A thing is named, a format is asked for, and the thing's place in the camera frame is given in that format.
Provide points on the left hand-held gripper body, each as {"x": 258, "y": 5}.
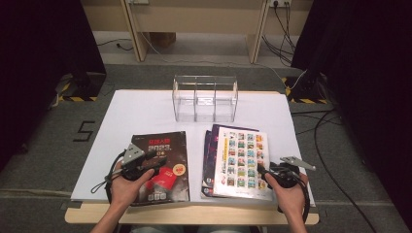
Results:
{"x": 132, "y": 155}

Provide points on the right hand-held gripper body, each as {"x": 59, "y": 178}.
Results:
{"x": 285, "y": 176}

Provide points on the white book with picture grid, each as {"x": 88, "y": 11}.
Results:
{"x": 241, "y": 158}

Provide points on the dark magazine with red print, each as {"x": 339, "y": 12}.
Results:
{"x": 171, "y": 142}

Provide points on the clear acrylic book rack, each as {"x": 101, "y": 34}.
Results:
{"x": 204, "y": 100}

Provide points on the person's right hand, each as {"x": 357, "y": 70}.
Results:
{"x": 290, "y": 197}

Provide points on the person's left hand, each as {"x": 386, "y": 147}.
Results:
{"x": 126, "y": 191}

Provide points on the white table mat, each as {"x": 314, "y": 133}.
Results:
{"x": 142, "y": 110}

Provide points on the black yellow striped stand base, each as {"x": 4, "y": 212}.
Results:
{"x": 306, "y": 89}
{"x": 87, "y": 84}

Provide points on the brown cardboard box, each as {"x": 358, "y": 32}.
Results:
{"x": 163, "y": 39}

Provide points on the black curtain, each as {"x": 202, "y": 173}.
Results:
{"x": 366, "y": 81}
{"x": 39, "y": 64}

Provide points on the beige background desk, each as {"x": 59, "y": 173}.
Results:
{"x": 194, "y": 16}

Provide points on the white wall socket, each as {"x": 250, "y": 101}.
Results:
{"x": 280, "y": 2}

